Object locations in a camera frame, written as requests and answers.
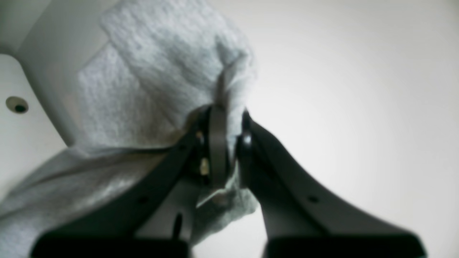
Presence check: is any grey T-shirt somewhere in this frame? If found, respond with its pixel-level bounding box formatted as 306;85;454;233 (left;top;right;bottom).
1;0;258;258

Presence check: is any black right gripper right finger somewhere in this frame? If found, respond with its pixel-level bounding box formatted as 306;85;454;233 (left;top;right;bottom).
237;111;427;258

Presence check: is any right table cable grommet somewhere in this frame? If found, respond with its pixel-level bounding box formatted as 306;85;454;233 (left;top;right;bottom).
5;96;29;114

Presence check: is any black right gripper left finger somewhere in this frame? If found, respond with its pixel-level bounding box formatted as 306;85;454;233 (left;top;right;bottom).
31;105;228;258

